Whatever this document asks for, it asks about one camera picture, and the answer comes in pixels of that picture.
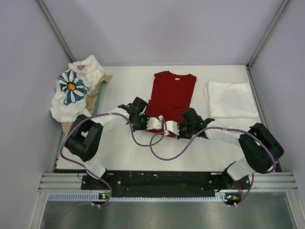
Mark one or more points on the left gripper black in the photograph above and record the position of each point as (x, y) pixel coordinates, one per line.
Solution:
(144, 128)

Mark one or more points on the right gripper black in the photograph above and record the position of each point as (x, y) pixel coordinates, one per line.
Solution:
(180, 135)

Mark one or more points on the red t shirt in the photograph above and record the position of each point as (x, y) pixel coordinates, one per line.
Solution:
(171, 95)

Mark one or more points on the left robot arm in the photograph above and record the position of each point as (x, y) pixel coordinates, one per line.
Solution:
(82, 142)

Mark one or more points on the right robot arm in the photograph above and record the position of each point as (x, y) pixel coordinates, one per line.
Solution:
(260, 148)

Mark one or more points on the teal plastic bin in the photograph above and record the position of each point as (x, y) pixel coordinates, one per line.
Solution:
(101, 93)

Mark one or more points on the folded white t shirt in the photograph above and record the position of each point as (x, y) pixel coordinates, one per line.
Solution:
(230, 100)

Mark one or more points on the tan t shirt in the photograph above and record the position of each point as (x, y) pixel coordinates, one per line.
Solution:
(83, 92)

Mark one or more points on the white crumpled t shirt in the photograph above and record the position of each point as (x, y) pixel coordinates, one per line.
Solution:
(88, 70)

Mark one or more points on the white flower print t shirt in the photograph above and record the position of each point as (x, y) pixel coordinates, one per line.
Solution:
(70, 98)

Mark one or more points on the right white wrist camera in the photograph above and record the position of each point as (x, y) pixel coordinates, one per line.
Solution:
(171, 129)

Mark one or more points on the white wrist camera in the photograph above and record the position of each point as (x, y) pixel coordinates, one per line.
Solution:
(171, 129)
(155, 123)

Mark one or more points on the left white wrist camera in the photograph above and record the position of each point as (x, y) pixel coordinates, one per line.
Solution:
(155, 123)

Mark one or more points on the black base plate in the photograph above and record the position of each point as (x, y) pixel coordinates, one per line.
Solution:
(164, 184)

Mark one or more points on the grey slotted cable duct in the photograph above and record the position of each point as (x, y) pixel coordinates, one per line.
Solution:
(101, 197)

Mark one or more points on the left aluminium frame post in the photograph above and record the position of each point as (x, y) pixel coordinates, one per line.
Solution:
(56, 31)

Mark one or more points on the aluminium frame post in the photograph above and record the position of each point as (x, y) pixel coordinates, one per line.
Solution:
(269, 32)
(56, 31)

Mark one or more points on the right aluminium frame post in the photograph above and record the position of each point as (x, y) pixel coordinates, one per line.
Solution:
(269, 32)

